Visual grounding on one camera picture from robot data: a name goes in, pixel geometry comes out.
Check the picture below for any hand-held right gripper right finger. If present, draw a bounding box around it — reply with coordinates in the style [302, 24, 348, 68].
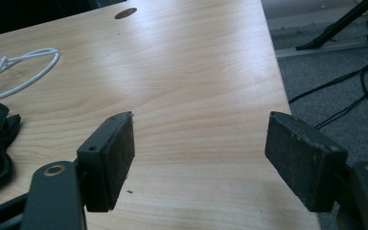
[264, 110, 349, 214]

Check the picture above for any black tripod leg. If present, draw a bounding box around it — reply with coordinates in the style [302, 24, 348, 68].
[295, 0, 368, 52]

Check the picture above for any white wire display rack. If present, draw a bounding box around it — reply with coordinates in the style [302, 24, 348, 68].
[0, 39, 61, 102]

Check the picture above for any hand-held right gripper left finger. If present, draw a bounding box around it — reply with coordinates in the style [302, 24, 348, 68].
[76, 110, 136, 214]

